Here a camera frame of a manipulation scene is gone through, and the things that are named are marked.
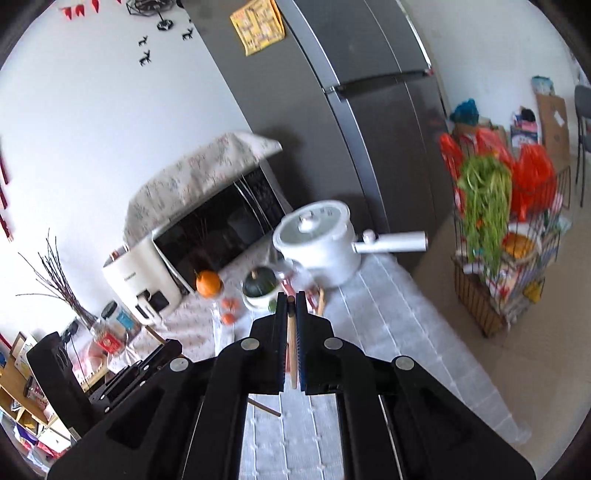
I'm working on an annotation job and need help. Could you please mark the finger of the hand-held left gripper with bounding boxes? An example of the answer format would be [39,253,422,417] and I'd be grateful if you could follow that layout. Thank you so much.
[134,339,184,377]

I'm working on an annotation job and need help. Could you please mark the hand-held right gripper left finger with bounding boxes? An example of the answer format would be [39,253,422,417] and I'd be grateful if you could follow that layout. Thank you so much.
[46,291,290,480]

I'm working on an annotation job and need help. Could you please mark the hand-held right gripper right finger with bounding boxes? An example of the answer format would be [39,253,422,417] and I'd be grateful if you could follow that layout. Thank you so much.
[295,291,536,480]

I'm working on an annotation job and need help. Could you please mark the floral cabinet cover cloth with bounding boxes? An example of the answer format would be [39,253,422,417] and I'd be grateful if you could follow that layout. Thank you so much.
[69,249,282,386]

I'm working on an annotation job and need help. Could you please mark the wooden shelf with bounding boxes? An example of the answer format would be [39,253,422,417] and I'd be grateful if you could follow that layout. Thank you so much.
[0,331,77,464]

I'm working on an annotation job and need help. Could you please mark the glass jar with red label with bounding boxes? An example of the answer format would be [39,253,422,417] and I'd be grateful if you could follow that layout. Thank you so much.
[89,318,129,356]

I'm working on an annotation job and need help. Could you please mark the black lid jar blue label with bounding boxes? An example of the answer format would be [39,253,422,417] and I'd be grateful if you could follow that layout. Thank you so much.
[100,300,143,343]

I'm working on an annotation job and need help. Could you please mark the glass jar of small oranges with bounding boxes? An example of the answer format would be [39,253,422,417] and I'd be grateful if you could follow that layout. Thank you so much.
[210,292,243,345]

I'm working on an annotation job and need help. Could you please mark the dark green squash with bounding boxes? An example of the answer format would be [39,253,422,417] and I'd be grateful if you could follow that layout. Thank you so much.
[243,266,280,299]

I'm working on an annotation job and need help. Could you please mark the white air fryer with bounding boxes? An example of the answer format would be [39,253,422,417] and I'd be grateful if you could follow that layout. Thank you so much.
[102,237,184,325]

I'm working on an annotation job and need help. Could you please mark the orange fruit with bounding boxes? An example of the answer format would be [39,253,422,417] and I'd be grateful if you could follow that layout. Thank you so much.
[195,270,222,296]

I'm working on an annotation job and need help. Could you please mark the dry branches in vase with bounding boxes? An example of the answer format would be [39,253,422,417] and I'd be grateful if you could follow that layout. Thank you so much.
[16,228,99,329]

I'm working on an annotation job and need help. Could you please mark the white electric cooking pot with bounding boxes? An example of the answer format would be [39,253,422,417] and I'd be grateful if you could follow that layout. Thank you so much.
[272,199,430,288]

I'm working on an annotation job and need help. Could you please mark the grey checked tablecloth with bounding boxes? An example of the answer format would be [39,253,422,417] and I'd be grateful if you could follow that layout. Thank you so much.
[212,253,533,480]

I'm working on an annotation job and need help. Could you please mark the black microwave oven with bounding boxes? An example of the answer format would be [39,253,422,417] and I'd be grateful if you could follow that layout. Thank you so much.
[152,165,290,297]

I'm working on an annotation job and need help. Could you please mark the grey refrigerator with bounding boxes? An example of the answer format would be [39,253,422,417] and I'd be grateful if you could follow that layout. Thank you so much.
[184,0,457,274]

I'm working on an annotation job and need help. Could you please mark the green long beans bunch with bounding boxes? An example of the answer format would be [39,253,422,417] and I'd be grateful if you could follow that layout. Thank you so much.
[461,154,513,274]

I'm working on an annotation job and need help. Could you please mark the narrow red plastic bag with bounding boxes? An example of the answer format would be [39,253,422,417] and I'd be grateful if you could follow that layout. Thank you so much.
[438,132,465,219]

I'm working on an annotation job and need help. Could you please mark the bulging red plastic bag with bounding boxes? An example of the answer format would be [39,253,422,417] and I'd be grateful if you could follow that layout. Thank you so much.
[509,143,558,223]

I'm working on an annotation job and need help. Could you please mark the teal cloth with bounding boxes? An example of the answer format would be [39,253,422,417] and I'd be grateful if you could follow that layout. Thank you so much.
[450,97,482,126]

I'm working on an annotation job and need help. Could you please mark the yellow paper note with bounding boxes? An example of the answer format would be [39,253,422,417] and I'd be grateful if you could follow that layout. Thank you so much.
[229,0,286,57]

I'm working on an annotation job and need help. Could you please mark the brown cardboard box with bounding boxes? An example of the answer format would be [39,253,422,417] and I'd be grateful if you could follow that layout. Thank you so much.
[534,92,572,161]

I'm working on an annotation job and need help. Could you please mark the black chair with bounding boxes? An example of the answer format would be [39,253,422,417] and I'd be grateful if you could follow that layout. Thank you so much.
[573,85,591,209]

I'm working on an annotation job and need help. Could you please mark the black wire storage rack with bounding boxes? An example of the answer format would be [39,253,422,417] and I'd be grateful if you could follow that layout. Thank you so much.
[451,157,572,339]

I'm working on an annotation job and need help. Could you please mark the red bag with handles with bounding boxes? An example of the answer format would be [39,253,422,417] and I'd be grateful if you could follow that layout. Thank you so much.
[475,128,514,163]

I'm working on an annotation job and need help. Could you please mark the black wire ornament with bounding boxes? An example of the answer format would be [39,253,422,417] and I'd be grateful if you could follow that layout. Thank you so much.
[126,0,180,31]

